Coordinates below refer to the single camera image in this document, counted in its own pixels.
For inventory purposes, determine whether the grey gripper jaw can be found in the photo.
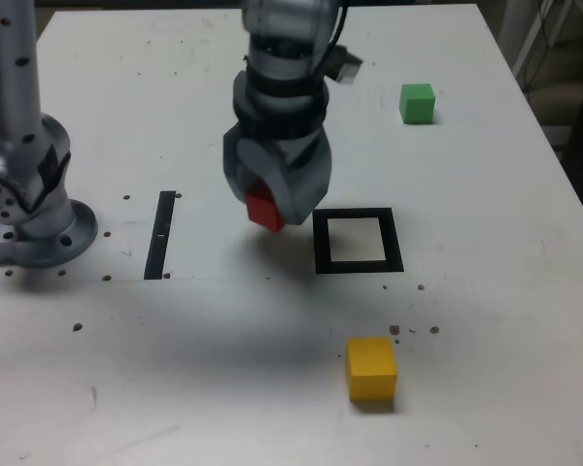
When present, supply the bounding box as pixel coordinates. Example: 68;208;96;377
236;129;333;226
222;126;257;205

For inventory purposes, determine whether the red cube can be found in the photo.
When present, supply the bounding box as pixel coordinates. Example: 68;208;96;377
245;180;287;233

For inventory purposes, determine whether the green cube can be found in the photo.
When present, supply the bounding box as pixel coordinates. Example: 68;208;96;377
398;83;436;125

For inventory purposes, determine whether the yellow cube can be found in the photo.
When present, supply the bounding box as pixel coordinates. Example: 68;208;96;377
345;336;399;403

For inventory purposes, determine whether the black tape square outline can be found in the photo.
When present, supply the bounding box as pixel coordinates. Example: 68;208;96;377
311;207;405;275

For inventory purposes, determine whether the black tape strip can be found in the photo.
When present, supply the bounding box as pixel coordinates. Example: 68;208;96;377
143;190;177;282

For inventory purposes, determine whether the white metal frame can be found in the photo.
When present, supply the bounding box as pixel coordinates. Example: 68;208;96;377
495;0;583;93

